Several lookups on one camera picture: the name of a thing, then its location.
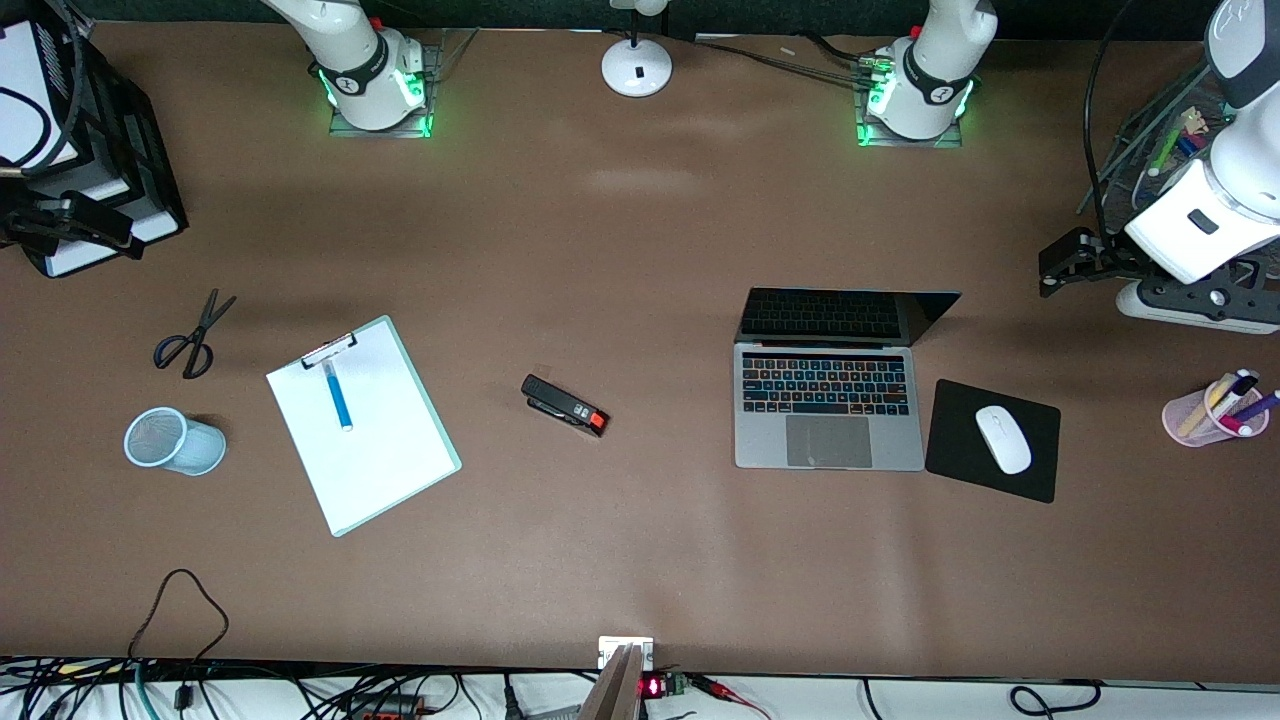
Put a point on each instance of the white marker black cap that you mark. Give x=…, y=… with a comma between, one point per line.
x=1235, y=392

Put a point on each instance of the silver laptop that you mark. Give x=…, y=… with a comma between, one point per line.
x=830, y=440

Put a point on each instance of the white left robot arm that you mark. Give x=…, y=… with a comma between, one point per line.
x=930, y=70

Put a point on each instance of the clear arm base plate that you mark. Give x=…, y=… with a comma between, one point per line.
x=400, y=132
x=880, y=142

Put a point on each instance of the green marker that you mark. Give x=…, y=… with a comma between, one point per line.
x=1165, y=150

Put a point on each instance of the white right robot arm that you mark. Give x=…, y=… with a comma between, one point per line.
x=365, y=60

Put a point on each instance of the yellow pencil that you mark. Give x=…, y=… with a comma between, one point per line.
x=1205, y=408

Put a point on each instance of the black mouse pad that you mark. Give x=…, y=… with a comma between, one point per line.
x=950, y=440

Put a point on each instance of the white round stand base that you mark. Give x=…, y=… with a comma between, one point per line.
x=637, y=68

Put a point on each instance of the black stacked letter tray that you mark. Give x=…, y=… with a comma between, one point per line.
x=150, y=190

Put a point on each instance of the white paper sheet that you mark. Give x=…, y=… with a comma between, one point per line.
x=380, y=450

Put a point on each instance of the white mounting bracket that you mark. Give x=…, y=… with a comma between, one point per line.
x=610, y=648

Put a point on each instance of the pink mesh pen cup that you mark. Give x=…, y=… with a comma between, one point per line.
x=1185, y=425

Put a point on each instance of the white computer mouse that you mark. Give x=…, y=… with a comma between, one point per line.
x=1003, y=440

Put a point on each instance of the red LED display module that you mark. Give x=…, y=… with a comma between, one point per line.
x=652, y=687

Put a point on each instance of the blue marker white cap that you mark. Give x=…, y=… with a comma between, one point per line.
x=340, y=405

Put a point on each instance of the pink marker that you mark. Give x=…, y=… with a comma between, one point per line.
x=1238, y=426

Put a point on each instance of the aluminium profile post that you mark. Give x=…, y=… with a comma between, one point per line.
x=612, y=690

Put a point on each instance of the black scissors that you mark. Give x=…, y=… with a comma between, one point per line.
x=206, y=322

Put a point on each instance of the grey hub orange ports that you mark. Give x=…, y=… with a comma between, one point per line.
x=390, y=708

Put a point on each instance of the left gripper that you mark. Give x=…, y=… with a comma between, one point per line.
x=1106, y=259

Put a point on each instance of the purple marker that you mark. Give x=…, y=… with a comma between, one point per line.
x=1262, y=405

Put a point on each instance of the light blue mesh cup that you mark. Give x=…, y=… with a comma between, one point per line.
x=200, y=445

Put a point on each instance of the black stapler red tip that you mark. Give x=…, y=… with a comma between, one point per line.
x=560, y=402

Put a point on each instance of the white paper stack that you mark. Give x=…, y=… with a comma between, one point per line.
x=25, y=80
x=120, y=235

